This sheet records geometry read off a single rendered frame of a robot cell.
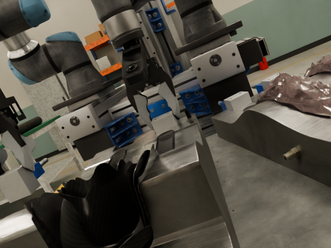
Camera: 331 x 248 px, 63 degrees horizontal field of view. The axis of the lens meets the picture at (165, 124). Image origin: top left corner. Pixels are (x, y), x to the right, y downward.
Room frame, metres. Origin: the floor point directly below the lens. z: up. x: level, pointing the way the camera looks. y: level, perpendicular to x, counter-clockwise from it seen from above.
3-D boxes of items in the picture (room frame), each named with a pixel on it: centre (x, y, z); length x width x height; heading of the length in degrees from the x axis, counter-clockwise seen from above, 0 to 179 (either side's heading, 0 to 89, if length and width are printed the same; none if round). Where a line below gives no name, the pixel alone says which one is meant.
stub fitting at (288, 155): (0.34, -0.14, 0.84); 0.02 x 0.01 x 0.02; 98
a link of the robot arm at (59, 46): (1.10, 0.23, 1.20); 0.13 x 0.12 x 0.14; 95
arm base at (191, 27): (0.97, -0.26, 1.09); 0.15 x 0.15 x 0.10
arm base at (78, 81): (1.10, 0.22, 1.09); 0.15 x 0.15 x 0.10
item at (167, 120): (0.64, -0.01, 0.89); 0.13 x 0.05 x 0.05; 171
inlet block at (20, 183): (0.56, 0.30, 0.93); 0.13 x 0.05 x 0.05; 171
